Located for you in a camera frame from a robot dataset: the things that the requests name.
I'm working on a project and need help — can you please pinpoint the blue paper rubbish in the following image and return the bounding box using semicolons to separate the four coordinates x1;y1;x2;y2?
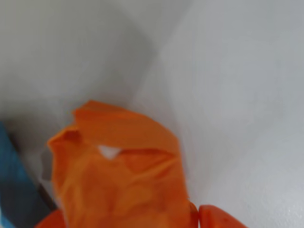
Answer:
0;121;60;228

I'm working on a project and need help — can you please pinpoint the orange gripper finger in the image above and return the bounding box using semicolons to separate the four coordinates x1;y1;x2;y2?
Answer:
199;204;249;228
35;201;199;228

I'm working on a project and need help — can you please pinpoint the orange paper rubbish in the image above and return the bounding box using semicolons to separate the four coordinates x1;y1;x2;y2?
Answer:
46;99;190;228

